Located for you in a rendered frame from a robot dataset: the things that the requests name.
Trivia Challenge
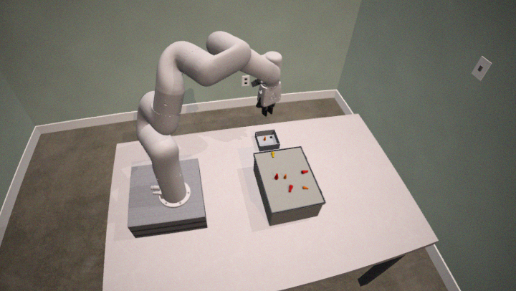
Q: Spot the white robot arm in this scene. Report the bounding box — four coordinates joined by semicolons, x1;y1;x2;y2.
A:
136;31;282;208

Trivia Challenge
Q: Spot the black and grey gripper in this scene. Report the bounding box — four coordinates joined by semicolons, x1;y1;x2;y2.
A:
256;81;281;117

